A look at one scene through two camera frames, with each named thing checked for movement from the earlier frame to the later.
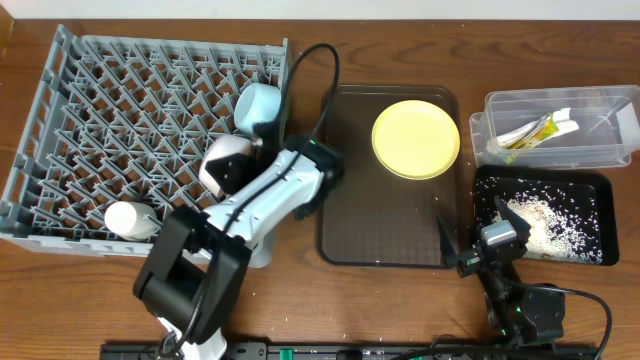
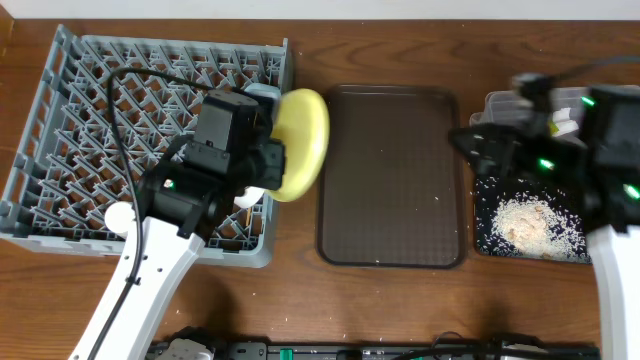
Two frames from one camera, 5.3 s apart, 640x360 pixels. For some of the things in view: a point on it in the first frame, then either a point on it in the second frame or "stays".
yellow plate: x=415 y=139 -> x=302 y=124
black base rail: x=371 y=350 stays
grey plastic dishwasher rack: x=127 y=119 stays
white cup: x=134 y=221 stays
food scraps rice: x=562 y=217 stays
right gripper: x=448 y=253 -> x=509 y=137
